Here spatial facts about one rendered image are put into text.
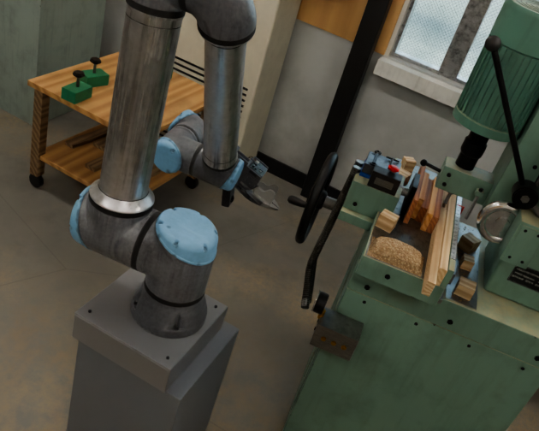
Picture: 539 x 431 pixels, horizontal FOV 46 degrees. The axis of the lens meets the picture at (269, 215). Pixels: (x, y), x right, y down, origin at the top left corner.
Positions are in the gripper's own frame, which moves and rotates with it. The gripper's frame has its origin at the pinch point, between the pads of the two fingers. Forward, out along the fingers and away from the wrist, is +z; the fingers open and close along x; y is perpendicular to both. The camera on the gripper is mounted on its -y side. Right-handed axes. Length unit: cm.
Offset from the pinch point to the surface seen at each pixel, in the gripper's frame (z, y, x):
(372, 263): 24.7, 20.5, -22.4
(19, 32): -138, -87, 110
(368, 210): 19.6, 18.8, 0.6
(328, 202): 11.4, 8.2, 8.7
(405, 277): 32.7, 23.6, -22.4
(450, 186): 31.5, 37.2, 6.6
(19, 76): -129, -108, 109
